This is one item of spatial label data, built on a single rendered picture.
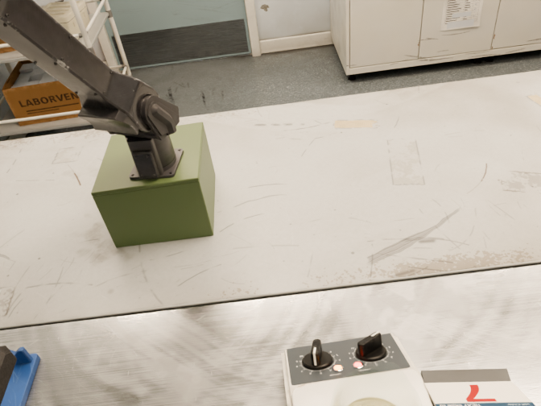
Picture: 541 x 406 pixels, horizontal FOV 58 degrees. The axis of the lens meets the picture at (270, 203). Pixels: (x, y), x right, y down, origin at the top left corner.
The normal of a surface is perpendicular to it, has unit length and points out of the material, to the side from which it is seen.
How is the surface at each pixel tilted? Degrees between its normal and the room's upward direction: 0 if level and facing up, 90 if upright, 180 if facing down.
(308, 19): 90
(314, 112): 0
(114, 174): 2
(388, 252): 0
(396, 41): 90
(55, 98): 91
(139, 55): 90
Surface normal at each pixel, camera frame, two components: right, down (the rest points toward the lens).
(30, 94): 0.11, 0.61
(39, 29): 0.92, 0.15
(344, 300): -0.11, -0.74
